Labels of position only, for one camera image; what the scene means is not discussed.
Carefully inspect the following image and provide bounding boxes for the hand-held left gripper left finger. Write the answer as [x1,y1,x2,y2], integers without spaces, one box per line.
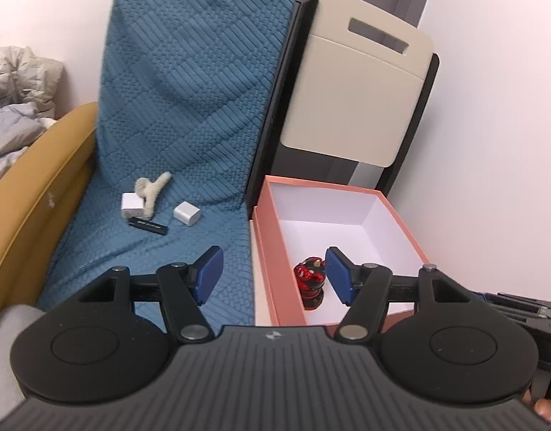
[78,245,225,344]

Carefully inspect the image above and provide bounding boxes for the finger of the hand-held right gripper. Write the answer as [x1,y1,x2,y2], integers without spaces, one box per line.
[474,292,551,322]

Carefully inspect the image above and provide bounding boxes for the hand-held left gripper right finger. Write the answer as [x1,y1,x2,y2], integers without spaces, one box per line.
[325,245,476,344]

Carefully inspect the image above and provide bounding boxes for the pink cardboard box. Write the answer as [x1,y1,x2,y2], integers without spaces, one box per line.
[251,175,431,328]

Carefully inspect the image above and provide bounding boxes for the white charger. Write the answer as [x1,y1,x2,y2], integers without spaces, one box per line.
[121,192,145,220]
[172,201,202,226]

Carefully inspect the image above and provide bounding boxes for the black lighter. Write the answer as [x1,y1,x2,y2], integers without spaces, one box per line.
[125,216,169,236]

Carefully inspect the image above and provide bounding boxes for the beige fluffy hair claw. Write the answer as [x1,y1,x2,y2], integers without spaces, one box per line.
[134,172,173,217]

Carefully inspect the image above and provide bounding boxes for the red and black figurine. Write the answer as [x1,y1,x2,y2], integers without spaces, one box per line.
[294,256,327,311]

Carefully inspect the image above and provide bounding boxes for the blue quilted blanket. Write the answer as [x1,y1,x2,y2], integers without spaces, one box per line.
[35,0,298,326]

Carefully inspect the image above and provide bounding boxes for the beige folding chair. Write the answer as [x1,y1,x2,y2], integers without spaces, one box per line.
[280,0,436,170]

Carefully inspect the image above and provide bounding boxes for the mustard yellow sofa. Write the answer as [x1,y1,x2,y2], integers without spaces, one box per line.
[0,101,101,320]

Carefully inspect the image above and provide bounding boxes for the grey cloth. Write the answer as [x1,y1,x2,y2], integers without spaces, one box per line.
[0,304,49,418]

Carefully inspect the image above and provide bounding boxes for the light grey bedsheet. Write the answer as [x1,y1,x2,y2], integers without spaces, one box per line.
[0,101,57,195]

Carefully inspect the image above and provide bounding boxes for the grey puffy duvet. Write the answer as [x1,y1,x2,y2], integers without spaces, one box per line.
[0,45,65,115]

